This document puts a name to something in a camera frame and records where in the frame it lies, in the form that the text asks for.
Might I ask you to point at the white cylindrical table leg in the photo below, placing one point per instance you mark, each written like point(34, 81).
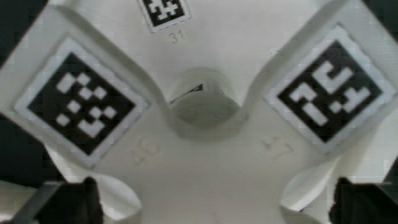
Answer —
point(203, 101)

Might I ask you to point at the white front fence wall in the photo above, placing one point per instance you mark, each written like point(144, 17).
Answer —
point(18, 206)

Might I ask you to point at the white table base part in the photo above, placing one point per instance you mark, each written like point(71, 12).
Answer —
point(201, 166)

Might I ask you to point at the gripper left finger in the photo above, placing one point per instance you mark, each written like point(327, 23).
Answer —
point(64, 204)

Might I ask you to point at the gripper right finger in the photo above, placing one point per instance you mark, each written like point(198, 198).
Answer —
point(365, 203)

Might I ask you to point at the white round table top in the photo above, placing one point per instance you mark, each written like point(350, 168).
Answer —
point(224, 40)

